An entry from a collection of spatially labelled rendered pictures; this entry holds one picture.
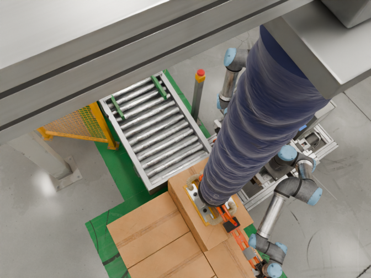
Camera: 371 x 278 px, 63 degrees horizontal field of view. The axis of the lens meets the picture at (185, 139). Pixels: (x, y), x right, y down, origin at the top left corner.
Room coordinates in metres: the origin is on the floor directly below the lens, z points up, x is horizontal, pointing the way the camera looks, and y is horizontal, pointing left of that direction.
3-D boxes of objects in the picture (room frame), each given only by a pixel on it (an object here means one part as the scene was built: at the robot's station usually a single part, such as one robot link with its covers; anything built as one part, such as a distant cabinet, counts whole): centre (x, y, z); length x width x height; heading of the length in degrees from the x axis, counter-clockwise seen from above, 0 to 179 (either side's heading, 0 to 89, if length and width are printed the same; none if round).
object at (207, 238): (0.45, -0.23, 0.75); 0.60 x 0.40 x 0.40; 36
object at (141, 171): (1.51, 0.95, 0.50); 2.31 x 0.05 x 0.19; 36
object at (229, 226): (0.28, -0.38, 1.07); 0.10 x 0.08 x 0.06; 126
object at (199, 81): (1.52, -0.07, 0.50); 0.07 x 0.07 x 1.00; 36
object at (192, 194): (0.42, -0.16, 0.97); 0.34 x 0.10 x 0.05; 36
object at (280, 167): (0.79, -0.73, 1.09); 0.15 x 0.15 x 0.10
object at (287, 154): (0.79, -0.73, 1.20); 0.13 x 0.12 x 0.14; 70
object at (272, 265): (0.01, -0.58, 1.37); 0.09 x 0.08 x 0.11; 160
